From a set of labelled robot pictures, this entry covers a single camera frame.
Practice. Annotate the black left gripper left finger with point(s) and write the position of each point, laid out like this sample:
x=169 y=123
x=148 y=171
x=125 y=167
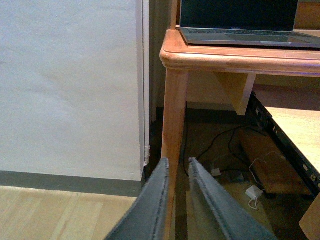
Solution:
x=146 y=218

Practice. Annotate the white wall conduit pipe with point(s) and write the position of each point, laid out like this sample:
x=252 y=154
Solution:
x=143 y=77

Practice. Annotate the wooden keyboard drawer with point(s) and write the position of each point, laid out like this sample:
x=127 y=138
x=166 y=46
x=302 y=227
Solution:
x=292 y=117

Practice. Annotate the grey open laptop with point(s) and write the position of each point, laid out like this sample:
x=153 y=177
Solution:
x=267 y=23

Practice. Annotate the black power strip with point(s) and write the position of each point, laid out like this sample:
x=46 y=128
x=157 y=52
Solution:
x=228 y=175

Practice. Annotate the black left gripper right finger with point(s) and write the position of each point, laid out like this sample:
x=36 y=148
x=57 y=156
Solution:
x=218 y=215

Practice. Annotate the white power adapter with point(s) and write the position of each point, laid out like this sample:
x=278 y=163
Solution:
x=254 y=192

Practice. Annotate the wooden desk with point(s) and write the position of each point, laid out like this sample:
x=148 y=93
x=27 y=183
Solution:
x=236 y=69

